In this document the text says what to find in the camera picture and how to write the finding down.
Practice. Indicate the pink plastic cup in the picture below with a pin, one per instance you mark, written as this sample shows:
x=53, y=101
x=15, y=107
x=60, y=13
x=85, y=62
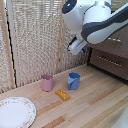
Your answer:
x=47, y=83

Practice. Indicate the blue plastic cup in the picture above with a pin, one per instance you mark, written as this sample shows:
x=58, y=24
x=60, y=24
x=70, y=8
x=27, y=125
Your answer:
x=73, y=82

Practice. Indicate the wooden screen post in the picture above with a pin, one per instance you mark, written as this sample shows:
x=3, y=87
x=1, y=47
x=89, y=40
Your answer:
x=60, y=46
x=7, y=43

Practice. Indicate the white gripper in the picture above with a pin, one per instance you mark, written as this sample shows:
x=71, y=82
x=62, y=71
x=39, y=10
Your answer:
x=76, y=45

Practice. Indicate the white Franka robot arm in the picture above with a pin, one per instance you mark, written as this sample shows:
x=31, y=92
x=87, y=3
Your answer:
x=96, y=20

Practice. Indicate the white floral rim plate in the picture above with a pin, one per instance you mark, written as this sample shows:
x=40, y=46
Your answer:
x=15, y=112

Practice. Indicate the beige bamboo screen panel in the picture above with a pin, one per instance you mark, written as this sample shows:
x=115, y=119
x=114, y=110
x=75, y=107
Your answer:
x=70, y=61
x=36, y=40
x=2, y=60

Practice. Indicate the yellow toy block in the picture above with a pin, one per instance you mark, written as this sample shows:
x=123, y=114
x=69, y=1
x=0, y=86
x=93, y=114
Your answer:
x=62, y=94

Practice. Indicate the dark brown drawer cabinet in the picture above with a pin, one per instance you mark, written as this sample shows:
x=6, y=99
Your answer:
x=110, y=68

